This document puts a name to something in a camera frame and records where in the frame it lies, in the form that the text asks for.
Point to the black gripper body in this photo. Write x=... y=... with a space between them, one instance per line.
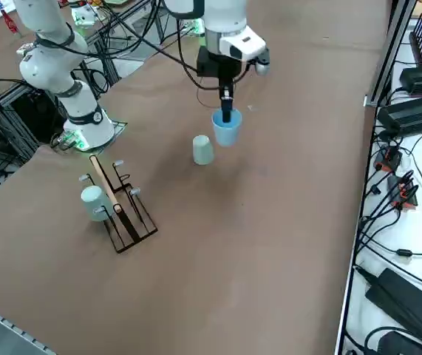
x=210 y=66

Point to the blue plastic cup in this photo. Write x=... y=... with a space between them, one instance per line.
x=227 y=135

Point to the pale green plastic cup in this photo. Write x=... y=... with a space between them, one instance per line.
x=92 y=203
x=203 y=153

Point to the grey rack prong cap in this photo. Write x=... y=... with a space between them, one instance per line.
x=135 y=191
x=84 y=178
x=118 y=162

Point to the white device green light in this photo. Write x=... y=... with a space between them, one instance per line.
x=83 y=15

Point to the wooden rack rod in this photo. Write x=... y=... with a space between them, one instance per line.
x=103 y=181

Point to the red black connector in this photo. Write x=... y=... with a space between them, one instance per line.
x=389 y=159
x=404 y=192

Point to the small snack packet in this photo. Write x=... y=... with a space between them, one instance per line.
x=25 y=49

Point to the red bottle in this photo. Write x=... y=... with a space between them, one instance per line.
x=10 y=24

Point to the black pronged holder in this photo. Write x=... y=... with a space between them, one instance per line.
x=419 y=40

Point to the aluminium frame post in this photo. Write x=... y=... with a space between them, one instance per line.
x=391 y=55

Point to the aluminium frame stand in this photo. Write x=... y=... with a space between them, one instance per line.
x=3 y=111

